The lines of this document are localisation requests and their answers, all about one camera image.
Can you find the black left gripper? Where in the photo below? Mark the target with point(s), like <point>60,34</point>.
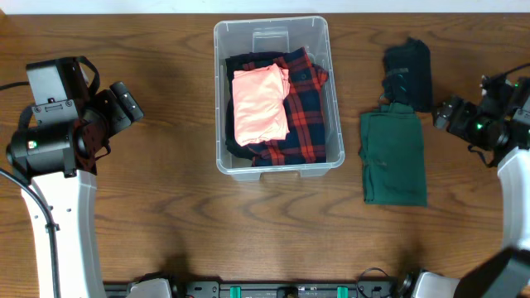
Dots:
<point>118,120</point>

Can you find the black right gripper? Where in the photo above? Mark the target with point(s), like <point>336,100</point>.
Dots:
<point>452,106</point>

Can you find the dark green garment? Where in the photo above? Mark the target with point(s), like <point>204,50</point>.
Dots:
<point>392,152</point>

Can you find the black pants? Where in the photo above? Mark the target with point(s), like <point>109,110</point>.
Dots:
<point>236,63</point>

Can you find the salmon pink garment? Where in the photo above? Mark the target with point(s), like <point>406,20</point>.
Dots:
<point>258,99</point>

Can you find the red navy plaid shirt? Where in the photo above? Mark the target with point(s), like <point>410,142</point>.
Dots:
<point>305,143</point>

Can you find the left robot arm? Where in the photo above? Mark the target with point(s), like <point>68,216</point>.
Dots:
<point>53,155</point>

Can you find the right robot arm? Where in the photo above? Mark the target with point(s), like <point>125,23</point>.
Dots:
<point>499,124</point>

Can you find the black garment with teal print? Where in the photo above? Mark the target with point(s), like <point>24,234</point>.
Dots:
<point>407,75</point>

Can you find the clear plastic storage bin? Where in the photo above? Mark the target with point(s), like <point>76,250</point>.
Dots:
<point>284,34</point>

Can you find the black mounting rail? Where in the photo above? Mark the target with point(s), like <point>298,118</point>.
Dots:
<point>213,289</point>

